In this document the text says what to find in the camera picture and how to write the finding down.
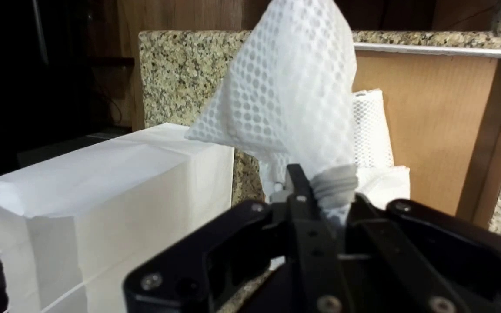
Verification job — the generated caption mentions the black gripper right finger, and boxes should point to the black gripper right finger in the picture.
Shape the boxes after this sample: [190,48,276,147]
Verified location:
[343,193,501,313]

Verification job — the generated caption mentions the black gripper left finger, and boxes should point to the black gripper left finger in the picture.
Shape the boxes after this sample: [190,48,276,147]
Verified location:
[124,163,352,313]

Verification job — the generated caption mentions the white mesh cloth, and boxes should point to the white mesh cloth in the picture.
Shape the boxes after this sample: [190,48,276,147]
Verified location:
[185,0,361,224]

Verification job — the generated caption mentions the white paper bag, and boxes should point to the white paper bag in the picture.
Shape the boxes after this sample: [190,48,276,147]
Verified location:
[0,121,237,313]

